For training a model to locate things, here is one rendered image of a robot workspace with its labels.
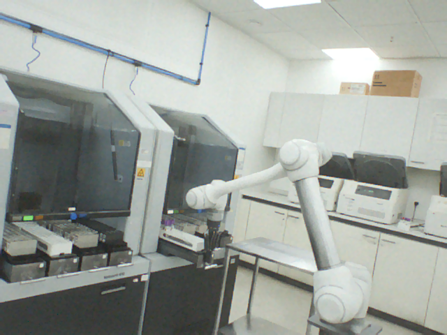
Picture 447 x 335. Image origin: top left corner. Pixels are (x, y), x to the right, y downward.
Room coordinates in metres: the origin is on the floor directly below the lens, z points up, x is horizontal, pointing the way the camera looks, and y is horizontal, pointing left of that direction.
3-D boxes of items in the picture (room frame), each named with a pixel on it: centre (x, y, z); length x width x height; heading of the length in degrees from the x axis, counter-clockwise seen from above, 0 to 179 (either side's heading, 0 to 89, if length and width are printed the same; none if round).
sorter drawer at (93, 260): (1.96, 0.78, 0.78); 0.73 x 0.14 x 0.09; 52
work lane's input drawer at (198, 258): (2.27, 0.27, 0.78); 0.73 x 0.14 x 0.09; 52
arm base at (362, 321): (1.70, -0.66, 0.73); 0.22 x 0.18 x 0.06; 142
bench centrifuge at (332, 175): (4.45, -1.16, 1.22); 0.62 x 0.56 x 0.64; 141
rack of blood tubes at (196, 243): (2.18, 0.17, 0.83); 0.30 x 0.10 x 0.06; 52
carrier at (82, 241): (1.81, 0.59, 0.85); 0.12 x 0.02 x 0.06; 143
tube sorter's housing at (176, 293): (2.70, 0.46, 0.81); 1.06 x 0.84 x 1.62; 52
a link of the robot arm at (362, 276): (1.68, -0.64, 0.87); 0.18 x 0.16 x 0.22; 147
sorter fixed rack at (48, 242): (1.75, 0.76, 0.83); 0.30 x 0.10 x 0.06; 52
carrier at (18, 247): (1.57, 0.78, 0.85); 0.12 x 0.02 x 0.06; 143
